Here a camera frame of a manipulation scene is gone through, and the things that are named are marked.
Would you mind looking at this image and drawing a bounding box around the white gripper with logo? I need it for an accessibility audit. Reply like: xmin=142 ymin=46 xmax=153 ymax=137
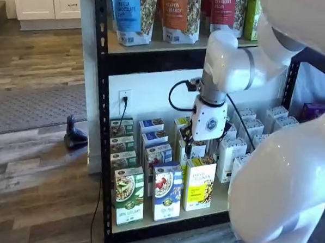
xmin=178 ymin=96 xmax=233 ymax=159

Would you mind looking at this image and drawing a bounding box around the black looped gripper cable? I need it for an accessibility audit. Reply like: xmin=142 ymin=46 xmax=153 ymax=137
xmin=167 ymin=77 xmax=201 ymax=114

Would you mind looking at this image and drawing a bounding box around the white and yellow granola box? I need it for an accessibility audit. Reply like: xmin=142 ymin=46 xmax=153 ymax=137
xmin=175 ymin=140 xmax=208 ymax=184
xmin=183 ymin=154 xmax=218 ymax=214
xmin=173 ymin=116 xmax=192 ymax=145

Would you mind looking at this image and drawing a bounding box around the grey floor mat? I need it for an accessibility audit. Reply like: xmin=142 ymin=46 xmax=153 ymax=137
xmin=0 ymin=79 xmax=90 ymax=141

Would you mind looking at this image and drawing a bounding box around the black metal shelving rack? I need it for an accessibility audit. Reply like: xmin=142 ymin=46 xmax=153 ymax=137
xmin=81 ymin=0 xmax=325 ymax=243

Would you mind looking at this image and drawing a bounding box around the black long arm cable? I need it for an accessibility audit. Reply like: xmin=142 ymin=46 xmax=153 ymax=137
xmin=223 ymin=92 xmax=259 ymax=154

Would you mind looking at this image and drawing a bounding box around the black plug with cord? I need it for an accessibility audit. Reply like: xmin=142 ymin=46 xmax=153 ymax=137
xmin=117 ymin=95 xmax=130 ymax=132

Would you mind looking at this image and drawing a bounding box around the blue granola bag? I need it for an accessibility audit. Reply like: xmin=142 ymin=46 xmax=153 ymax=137
xmin=108 ymin=0 xmax=159 ymax=48

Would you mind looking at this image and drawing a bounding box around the white kitchen cabinet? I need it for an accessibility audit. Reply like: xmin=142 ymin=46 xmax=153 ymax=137
xmin=10 ymin=0 xmax=84 ymax=35

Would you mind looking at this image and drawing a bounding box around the blue white flax oatmeal box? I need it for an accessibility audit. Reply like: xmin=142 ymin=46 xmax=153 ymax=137
xmin=142 ymin=142 xmax=174 ymax=197
xmin=138 ymin=116 xmax=165 ymax=136
xmin=140 ymin=129 xmax=170 ymax=152
xmin=150 ymin=161 xmax=184 ymax=223

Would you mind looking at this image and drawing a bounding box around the dark blue floor figurine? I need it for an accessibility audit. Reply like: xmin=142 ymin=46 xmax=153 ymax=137
xmin=63 ymin=115 xmax=90 ymax=151

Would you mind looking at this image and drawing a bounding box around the white carton box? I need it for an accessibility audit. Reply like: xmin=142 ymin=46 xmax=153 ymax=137
xmin=252 ymin=133 xmax=272 ymax=155
xmin=232 ymin=106 xmax=258 ymax=125
xmin=231 ymin=153 xmax=253 ymax=186
xmin=273 ymin=115 xmax=300 ymax=135
xmin=265 ymin=105 xmax=289 ymax=127
xmin=237 ymin=119 xmax=266 ymax=144
xmin=216 ymin=135 xmax=248 ymax=185
xmin=223 ymin=122 xmax=238 ymax=140

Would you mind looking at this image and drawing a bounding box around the red granola bag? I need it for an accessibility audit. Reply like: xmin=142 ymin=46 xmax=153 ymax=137
xmin=199 ymin=0 xmax=246 ymax=39

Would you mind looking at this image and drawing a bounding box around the orange granola bag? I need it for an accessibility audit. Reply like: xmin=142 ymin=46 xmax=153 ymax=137
xmin=155 ymin=0 xmax=204 ymax=45

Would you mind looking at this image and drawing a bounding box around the purple box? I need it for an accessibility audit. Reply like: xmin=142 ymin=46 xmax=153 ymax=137
xmin=301 ymin=102 xmax=325 ymax=124

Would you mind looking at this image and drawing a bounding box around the white wall outlet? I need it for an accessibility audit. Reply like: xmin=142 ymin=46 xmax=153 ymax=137
xmin=118 ymin=89 xmax=133 ymax=110

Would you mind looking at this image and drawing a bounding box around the lime green package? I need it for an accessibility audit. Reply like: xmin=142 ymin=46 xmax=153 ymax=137
xmin=243 ymin=0 xmax=263 ymax=42

